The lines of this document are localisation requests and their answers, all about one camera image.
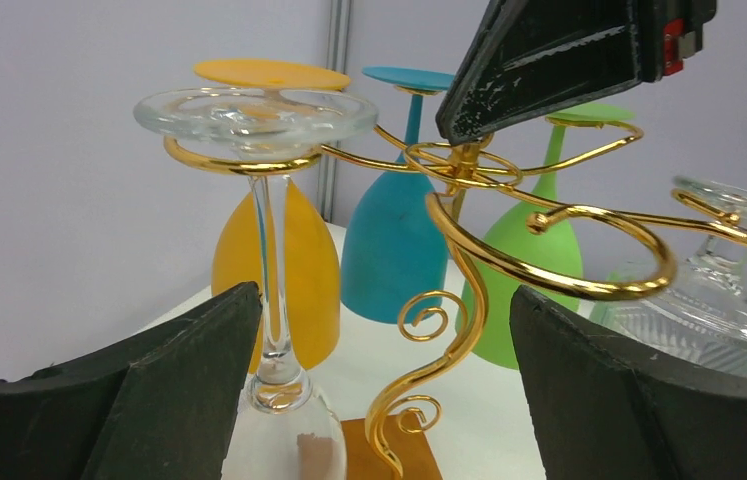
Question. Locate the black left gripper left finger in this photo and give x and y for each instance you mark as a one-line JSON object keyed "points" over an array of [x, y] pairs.
{"points": [[161, 404]]}

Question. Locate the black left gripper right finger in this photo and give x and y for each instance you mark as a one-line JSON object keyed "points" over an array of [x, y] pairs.
{"points": [[604, 406]]}

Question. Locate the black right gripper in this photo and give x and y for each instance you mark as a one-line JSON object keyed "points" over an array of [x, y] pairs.
{"points": [[532, 58]]}

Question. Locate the clear tall wine glass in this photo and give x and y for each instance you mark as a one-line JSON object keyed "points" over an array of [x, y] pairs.
{"points": [[285, 428]]}

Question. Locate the clear glass tumbler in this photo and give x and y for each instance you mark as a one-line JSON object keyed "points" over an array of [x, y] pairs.
{"points": [[702, 316]]}

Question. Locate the green plastic wine glass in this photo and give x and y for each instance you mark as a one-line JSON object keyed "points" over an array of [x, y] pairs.
{"points": [[557, 250]]}

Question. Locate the yellow plastic wine glass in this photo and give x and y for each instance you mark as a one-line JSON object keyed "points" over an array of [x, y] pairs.
{"points": [[312, 263]]}

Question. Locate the blue plastic wine glass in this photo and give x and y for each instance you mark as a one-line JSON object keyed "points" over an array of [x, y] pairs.
{"points": [[392, 251]]}

